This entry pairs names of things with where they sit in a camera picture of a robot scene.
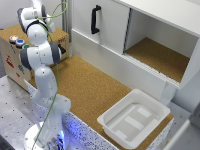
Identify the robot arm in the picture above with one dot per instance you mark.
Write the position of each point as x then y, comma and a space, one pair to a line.
45, 83

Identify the blue button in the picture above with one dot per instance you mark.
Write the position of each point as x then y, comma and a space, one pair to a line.
20, 42

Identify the wooden drawer box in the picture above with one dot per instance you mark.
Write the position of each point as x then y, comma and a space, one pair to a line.
10, 63

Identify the red button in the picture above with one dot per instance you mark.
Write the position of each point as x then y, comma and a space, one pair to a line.
13, 38

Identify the white sliding door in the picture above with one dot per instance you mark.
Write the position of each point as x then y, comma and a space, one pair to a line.
111, 26

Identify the green button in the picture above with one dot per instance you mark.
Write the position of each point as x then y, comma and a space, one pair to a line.
25, 46

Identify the white cabinet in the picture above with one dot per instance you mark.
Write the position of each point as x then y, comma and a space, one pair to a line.
150, 78

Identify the white plastic box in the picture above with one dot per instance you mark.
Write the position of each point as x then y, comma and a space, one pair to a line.
133, 121

